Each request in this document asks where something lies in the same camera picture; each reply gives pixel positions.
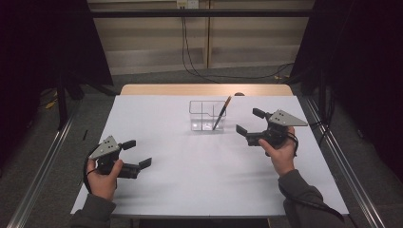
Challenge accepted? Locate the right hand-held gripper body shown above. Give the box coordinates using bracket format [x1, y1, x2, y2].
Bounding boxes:
[245, 109, 309, 150]

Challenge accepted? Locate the black curtain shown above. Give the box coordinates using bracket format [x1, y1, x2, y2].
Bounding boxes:
[289, 0, 403, 181]
[0, 0, 114, 165]

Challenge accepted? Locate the aluminium floor rail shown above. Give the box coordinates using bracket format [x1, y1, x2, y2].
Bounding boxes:
[302, 96, 388, 228]
[6, 104, 82, 228]

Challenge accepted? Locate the black metal stand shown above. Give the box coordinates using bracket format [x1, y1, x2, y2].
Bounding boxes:
[55, 71, 118, 131]

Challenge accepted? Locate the black power cable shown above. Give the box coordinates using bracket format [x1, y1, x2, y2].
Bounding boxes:
[183, 8, 222, 84]
[181, 8, 296, 84]

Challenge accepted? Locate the white table mat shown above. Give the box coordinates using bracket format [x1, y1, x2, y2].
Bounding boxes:
[69, 94, 350, 218]

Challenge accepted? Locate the white wall power socket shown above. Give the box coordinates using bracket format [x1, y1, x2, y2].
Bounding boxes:
[176, 0, 200, 10]

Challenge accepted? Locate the black horizontal bar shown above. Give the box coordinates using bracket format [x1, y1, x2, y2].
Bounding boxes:
[89, 9, 316, 19]

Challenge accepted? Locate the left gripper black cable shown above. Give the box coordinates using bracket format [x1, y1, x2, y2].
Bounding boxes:
[82, 143, 103, 194]

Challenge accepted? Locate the person's right hand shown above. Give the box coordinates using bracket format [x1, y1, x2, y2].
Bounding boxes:
[258, 125, 298, 178]

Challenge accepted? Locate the wooden vertical wall strip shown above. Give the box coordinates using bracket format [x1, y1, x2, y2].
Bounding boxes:
[204, 0, 213, 69]

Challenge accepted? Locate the person's left hand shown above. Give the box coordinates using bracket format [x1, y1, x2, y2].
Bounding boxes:
[86, 158, 124, 202]

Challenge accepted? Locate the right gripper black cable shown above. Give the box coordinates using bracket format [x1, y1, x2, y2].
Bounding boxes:
[278, 131, 346, 222]

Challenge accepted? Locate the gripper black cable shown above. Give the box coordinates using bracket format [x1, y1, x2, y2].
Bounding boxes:
[278, 131, 346, 222]
[82, 143, 103, 194]

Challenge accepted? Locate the clear acrylic pen holder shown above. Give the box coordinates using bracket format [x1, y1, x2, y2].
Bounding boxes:
[188, 100, 227, 132]

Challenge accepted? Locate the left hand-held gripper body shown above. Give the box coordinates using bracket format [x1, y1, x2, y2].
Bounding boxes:
[88, 135, 142, 180]

